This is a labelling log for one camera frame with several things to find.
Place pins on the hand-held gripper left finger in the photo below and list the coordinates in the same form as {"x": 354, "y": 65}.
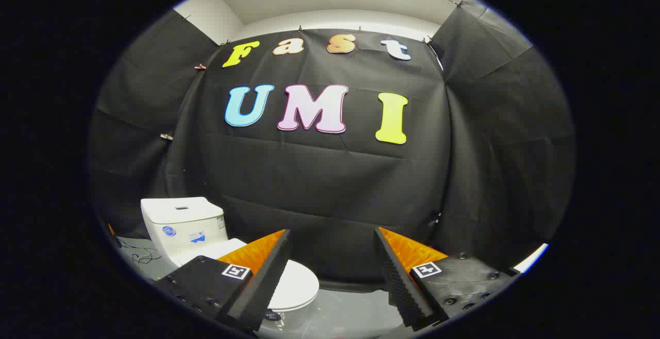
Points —
{"x": 268, "y": 277}

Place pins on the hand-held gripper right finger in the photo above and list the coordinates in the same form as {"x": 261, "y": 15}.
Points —
{"x": 399, "y": 277}

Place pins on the white toilet lid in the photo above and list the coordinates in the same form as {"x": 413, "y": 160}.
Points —
{"x": 302, "y": 285}

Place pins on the white toilet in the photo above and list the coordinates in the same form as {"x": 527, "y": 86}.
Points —
{"x": 180, "y": 225}

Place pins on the black backdrop cloth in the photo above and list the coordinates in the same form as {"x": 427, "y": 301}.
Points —
{"x": 319, "y": 184}

